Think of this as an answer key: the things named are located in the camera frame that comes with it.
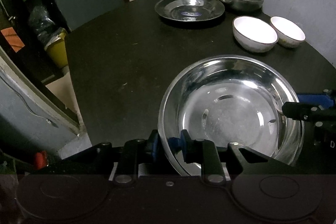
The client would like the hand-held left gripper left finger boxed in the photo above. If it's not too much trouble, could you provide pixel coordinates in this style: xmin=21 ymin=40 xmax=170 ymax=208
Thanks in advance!
xmin=62 ymin=130 xmax=159 ymax=186

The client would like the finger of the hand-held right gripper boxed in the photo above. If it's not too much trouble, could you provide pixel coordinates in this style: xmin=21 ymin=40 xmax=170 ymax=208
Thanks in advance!
xmin=297 ymin=90 xmax=336 ymax=109
xmin=282 ymin=102 xmax=336 ymax=122

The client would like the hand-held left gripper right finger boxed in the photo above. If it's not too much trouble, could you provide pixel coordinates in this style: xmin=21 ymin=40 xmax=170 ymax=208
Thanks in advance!
xmin=168 ymin=130 xmax=313 ymax=186

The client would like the large steel basin bowl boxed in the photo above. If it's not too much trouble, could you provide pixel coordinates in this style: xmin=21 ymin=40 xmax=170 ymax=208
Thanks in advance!
xmin=157 ymin=55 xmax=305 ymax=177

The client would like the small white ceramic bowl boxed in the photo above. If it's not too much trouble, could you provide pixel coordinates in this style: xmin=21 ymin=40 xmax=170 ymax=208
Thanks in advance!
xmin=270 ymin=16 xmax=306 ymax=48

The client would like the large white ceramic bowl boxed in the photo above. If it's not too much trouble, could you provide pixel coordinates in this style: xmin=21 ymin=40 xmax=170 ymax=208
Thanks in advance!
xmin=232 ymin=16 xmax=279 ymax=53

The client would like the steel plate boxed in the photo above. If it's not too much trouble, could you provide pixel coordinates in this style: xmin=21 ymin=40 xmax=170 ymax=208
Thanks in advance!
xmin=154 ymin=0 xmax=226 ymax=23

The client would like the dark jar with red lid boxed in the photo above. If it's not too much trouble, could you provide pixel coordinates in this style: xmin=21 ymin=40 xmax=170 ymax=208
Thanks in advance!
xmin=33 ymin=151 xmax=48 ymax=170

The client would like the yellow plastic container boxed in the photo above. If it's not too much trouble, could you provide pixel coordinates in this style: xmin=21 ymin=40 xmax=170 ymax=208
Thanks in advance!
xmin=44 ymin=28 xmax=69 ymax=69

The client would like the black plastic bag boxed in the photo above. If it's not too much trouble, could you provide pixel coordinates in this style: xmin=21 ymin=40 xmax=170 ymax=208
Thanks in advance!
xmin=28 ymin=6 xmax=59 ymax=38

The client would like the worn white door frame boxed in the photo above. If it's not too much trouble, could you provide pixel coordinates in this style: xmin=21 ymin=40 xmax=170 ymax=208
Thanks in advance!
xmin=0 ymin=46 xmax=82 ymax=135

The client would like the white wall cable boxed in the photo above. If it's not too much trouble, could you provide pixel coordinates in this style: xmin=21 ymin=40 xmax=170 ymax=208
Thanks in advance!
xmin=0 ymin=74 xmax=59 ymax=127

